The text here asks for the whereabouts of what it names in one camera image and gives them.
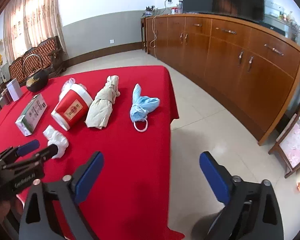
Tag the long wooden sideboard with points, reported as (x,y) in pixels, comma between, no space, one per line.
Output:
(251,70)

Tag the beige cloth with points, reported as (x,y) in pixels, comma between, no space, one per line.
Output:
(102,106)

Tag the carved dark wood stand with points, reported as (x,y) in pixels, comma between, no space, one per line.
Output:
(277,149)

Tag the person's left hand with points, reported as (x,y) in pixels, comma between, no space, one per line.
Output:
(5,207)

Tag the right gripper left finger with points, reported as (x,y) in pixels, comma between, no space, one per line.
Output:
(39,219)

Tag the dark red tin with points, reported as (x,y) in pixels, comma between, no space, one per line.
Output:
(6,96)

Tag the white tissue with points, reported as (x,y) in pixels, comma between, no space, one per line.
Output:
(55,137)

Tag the carved wooden sofa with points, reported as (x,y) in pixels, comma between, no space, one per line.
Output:
(48,55)

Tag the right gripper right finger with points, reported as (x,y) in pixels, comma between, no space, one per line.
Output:
(250,211)

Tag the red tablecloth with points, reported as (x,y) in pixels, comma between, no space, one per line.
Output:
(130,198)

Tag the beige curtain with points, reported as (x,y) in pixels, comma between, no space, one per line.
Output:
(27,23)

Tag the red white paper cup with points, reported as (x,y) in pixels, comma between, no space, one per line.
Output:
(73,105)

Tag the pink floral cushion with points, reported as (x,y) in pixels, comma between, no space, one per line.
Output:
(291,145)

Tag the green white box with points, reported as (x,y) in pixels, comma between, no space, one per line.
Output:
(31,115)

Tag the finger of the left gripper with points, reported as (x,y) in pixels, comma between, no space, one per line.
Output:
(42,155)
(11,154)

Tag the white tin canister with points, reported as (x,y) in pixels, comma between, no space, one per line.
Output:
(14,90)

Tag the light blue face mask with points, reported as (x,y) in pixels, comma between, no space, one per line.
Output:
(141,107)

